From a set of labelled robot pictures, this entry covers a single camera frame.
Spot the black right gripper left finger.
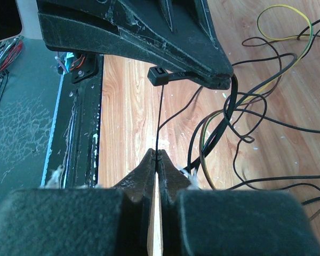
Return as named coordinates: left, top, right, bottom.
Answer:
left=0, top=149, right=155, bottom=255

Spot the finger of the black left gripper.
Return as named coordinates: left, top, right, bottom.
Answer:
left=37, top=0, right=234, bottom=90

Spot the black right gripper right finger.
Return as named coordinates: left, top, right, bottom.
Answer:
left=158, top=150, right=320, bottom=255

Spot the black zip tie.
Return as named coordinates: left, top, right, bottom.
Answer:
left=147, top=66, right=238, bottom=173

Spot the black wire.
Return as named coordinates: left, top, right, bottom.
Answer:
left=229, top=106, right=320, bottom=206
left=157, top=15, right=320, bottom=171

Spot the green yellow wire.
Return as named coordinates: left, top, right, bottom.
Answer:
left=199, top=4, right=314, bottom=150

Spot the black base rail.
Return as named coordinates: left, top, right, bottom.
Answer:
left=47, top=54, right=104, bottom=188

